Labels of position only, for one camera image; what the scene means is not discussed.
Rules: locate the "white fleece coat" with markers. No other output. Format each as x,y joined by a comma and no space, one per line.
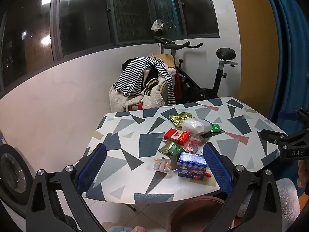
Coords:
120,100

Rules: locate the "green frog toy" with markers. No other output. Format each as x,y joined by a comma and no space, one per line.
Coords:
216,128

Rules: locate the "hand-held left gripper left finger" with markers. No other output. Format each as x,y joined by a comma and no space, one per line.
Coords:
93,165

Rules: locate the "brown plastic trash bin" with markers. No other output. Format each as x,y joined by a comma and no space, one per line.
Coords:
193,212

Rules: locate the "red garment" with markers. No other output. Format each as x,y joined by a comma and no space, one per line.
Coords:
178,82

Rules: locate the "green snack packet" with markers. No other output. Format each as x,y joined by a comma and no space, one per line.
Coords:
170,149

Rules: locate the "person's right hand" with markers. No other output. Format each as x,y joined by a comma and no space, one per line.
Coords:
303,174

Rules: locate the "red cardboard box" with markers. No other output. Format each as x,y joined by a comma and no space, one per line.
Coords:
176,136

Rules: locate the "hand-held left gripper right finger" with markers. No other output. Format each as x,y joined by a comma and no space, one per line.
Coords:
217,168

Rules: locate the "person's right forearm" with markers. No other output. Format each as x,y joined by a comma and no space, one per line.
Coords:
287,200

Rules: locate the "black exercise bike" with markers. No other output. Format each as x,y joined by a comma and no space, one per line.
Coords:
217,77

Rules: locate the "clear packet with orange bits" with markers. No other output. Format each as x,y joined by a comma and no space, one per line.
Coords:
163,166

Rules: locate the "geometric patterned folding table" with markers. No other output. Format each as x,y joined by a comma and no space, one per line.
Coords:
135,135

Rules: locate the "small bag on pole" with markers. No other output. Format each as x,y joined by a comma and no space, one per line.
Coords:
156,25

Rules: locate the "orange wooden door panel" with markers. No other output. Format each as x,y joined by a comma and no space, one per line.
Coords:
253,41

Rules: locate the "grey washing machine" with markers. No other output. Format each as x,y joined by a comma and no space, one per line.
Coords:
14,174

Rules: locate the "pink plush cloth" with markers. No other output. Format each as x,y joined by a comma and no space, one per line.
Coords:
137,229

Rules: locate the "white plastic bag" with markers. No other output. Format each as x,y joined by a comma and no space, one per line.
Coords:
195,127

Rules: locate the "black garment with yellow stripes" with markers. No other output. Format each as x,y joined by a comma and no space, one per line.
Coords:
151,82

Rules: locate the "tan wooden chair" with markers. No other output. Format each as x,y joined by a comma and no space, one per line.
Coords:
166,60

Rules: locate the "pink clear plastic packet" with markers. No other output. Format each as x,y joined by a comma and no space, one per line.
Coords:
194,143

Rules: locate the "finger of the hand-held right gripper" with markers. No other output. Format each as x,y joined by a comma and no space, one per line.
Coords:
287,115
272,135

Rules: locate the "gold foil snack wrapper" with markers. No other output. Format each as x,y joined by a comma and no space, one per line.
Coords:
178,119

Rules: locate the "black white striped shirt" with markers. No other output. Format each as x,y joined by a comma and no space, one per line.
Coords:
135,75

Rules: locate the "dark framed window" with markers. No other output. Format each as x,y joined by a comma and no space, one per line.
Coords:
84,17

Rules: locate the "light blue plush cloth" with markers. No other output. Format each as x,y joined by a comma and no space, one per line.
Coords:
118,229

